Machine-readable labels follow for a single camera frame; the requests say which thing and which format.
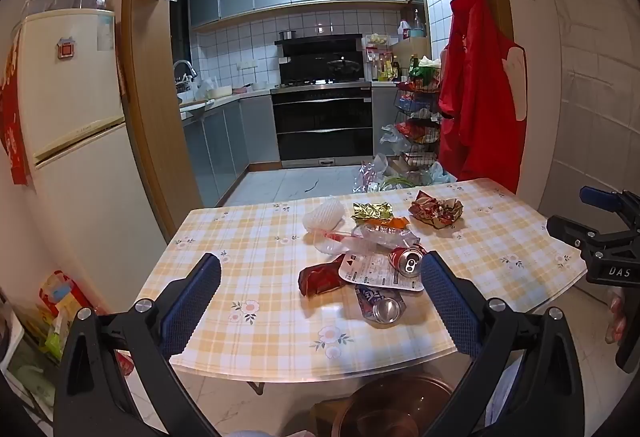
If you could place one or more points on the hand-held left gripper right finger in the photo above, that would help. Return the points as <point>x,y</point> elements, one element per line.
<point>450,302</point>

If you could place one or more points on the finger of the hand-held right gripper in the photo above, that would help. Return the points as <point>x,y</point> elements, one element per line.
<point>570,227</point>
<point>597,197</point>

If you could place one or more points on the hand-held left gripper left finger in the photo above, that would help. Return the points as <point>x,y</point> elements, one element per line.
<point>192,302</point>

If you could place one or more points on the crushed red drink can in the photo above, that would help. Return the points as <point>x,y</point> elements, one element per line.
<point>406,259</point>

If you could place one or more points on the crushed blue drink can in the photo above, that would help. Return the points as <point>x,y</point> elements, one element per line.
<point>382,309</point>

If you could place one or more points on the white printed packaging card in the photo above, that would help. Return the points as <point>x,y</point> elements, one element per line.
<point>370,269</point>

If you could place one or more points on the red patterned wrapper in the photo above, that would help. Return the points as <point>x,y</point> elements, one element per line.
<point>435,209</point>

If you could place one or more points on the crushed clear plastic bottle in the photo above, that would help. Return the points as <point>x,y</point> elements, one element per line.
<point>370,234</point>

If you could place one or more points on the gold foil wrapper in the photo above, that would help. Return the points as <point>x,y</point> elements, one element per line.
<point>370,210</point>

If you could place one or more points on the brown round waste bin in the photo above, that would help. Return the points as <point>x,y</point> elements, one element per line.
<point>380,402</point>

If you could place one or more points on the dark red snack bag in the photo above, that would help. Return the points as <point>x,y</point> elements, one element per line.
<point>320,279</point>

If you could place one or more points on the white foam fruit net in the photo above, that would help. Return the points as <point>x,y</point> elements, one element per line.
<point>324,216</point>

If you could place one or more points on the person's right hand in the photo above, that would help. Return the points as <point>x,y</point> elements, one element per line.
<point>615,317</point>

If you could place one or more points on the yellow checked floral tablecloth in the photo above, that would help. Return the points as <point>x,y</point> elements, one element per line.
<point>260,257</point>

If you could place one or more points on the person's light striped clothing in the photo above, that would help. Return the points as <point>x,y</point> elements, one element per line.
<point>505,392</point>

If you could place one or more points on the colourful bags pile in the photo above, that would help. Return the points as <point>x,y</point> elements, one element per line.
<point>60,297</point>

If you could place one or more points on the plastic bags heap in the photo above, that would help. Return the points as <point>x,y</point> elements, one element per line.
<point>370,174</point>

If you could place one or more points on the red hanging apron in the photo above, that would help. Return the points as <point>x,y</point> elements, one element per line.
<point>475,92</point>

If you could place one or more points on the grey lower kitchen cabinets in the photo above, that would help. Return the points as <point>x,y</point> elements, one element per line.
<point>220,142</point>

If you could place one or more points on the brown cardboard box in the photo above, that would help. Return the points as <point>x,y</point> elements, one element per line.
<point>327,419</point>

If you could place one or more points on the black built-in oven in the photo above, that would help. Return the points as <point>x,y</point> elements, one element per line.
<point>322,127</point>

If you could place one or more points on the chrome kitchen faucet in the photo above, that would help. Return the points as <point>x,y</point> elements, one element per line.
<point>182,64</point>

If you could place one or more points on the row of condiment bottles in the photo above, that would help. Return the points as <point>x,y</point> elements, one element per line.
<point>385,69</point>

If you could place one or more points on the red paper banner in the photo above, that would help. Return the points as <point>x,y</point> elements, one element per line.
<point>12,137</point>

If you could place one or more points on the cream two-door refrigerator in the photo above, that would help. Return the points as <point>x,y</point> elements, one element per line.
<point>70,82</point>

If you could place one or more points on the white plastic jug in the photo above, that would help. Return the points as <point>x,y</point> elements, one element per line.
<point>405,29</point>

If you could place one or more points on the black wok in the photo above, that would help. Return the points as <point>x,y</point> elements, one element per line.
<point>345,65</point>

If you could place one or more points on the black range hood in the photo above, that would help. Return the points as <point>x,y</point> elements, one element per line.
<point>310,59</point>

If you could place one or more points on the small metal pot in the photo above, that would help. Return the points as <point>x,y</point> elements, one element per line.
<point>288,35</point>

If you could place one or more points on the red fridge magnet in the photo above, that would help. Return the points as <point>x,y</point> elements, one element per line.
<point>65,47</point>

